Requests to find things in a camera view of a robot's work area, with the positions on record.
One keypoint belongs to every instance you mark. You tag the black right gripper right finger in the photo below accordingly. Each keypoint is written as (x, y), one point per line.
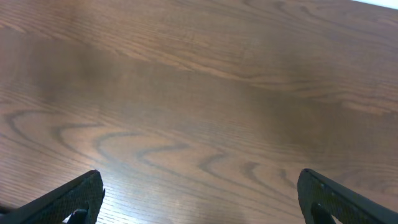
(323, 200)

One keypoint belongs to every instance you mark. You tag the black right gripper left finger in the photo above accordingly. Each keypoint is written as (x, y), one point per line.
(79, 200)

